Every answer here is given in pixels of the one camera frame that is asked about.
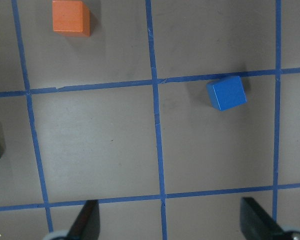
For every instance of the orange wooden block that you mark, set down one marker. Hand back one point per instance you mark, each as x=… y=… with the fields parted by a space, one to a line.
x=71 y=18

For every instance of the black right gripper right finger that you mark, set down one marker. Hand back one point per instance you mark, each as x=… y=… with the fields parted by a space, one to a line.
x=257 y=224

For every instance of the blue wooden block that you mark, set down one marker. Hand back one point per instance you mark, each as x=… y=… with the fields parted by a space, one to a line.
x=226 y=93

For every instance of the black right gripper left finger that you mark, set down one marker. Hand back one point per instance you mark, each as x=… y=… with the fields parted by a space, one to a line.
x=87 y=224

